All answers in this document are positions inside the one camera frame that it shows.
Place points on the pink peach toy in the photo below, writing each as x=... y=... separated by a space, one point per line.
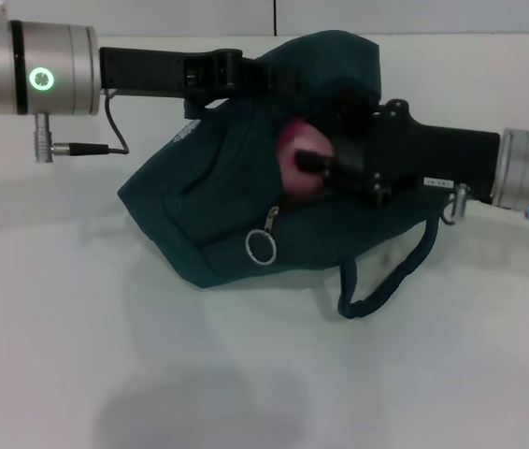
x=302 y=163

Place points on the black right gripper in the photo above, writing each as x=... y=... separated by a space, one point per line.
x=423 y=154

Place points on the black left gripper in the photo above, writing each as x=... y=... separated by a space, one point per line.
x=152 y=72

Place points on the dark teal fabric bag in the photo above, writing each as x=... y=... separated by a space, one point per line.
x=227 y=210

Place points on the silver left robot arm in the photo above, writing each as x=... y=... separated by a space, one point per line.
x=31 y=70

